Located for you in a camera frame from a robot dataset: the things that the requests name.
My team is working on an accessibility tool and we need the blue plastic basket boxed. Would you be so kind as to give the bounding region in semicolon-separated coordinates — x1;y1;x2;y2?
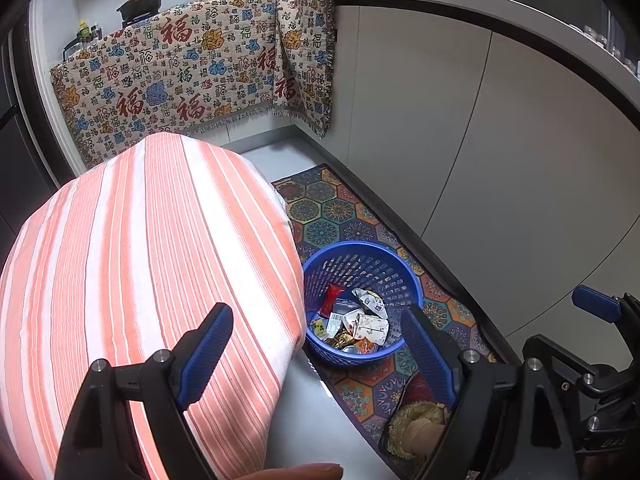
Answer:
302;240;425;367

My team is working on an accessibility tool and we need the person's leg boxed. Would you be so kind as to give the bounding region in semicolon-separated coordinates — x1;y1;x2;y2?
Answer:
407;419;447;454

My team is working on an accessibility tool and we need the floral paper cup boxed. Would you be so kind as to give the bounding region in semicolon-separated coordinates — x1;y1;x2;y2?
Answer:
352;312;390;346

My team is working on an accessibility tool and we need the colourful hexagon floor mat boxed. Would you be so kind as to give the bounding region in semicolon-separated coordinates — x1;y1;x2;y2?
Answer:
270;162;507;467

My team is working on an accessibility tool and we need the seasoning bottles rack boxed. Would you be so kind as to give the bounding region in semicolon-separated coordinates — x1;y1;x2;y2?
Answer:
62;19;102;58

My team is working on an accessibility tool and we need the orange brown foil wrapper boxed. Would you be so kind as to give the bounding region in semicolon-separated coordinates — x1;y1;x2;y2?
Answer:
332;330;377;354

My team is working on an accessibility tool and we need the printed patterned cloth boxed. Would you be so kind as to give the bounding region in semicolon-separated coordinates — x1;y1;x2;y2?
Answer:
272;0;336;140
49;0;279;171

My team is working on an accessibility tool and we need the kitchen counter cabinet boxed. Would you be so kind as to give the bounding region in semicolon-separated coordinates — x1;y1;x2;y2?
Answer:
329;0;640;363

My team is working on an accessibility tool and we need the grey refrigerator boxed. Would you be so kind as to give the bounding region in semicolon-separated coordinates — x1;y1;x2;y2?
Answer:
0;25;57;241

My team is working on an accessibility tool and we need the orange white striped tablecloth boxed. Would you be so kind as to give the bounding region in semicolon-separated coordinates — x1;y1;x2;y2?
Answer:
0;132;307;480

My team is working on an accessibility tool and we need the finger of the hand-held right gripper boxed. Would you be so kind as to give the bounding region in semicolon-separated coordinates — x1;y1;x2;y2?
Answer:
521;335;599;392
571;285;640;333

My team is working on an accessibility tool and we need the person's left hand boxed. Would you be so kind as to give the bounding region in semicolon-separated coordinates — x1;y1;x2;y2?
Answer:
234;463;344;480

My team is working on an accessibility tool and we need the row of glass jars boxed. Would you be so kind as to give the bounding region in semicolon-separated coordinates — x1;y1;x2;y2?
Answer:
581;24;640;80

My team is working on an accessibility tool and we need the black pot with orange lid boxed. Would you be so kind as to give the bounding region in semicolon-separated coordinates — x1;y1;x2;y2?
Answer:
115;0;167;24

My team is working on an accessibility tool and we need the white milk carton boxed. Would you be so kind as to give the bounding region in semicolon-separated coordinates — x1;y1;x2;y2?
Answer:
327;311;362;332

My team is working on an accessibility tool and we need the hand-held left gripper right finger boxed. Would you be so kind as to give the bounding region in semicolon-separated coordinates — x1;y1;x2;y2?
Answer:
400;306;583;480

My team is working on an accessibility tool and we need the brown fuzzy slipper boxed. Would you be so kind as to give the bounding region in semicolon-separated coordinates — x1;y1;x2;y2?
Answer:
385;374;452;461

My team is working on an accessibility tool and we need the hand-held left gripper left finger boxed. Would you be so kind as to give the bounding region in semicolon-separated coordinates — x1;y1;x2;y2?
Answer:
52;302;234;480

